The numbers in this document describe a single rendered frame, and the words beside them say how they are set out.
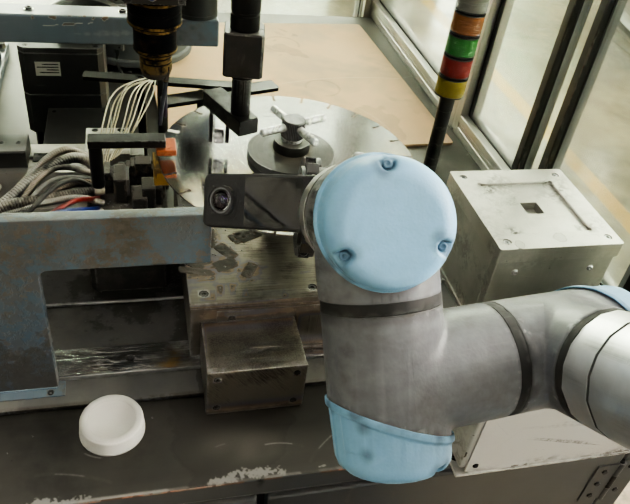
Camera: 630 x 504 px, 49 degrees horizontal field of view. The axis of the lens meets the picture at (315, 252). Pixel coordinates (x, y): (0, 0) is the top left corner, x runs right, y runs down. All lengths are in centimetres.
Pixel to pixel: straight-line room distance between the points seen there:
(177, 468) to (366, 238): 49
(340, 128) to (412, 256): 62
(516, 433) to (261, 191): 41
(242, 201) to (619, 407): 32
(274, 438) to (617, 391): 49
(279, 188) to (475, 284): 47
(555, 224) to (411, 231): 63
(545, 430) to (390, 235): 49
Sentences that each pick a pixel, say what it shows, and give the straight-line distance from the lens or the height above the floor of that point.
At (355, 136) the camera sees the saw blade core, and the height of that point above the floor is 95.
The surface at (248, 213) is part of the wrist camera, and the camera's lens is 57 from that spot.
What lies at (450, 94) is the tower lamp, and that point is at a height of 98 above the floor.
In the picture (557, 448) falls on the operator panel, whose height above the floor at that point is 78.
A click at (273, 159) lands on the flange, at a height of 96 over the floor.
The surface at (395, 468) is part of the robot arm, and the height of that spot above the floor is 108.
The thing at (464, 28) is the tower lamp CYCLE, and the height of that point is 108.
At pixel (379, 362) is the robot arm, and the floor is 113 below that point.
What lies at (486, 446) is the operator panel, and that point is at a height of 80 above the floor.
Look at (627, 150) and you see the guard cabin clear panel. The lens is 105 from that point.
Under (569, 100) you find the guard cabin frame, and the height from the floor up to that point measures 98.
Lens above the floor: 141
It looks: 39 degrees down
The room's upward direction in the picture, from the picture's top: 9 degrees clockwise
